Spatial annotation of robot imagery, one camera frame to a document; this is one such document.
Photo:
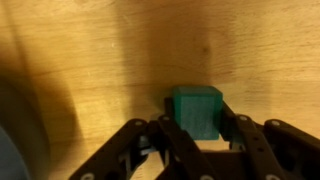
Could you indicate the green block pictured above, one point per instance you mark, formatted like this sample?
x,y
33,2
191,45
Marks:
x,y
197,109

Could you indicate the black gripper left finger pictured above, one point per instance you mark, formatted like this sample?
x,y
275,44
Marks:
x,y
129,148

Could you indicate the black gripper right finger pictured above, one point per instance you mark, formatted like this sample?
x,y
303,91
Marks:
x,y
275,150

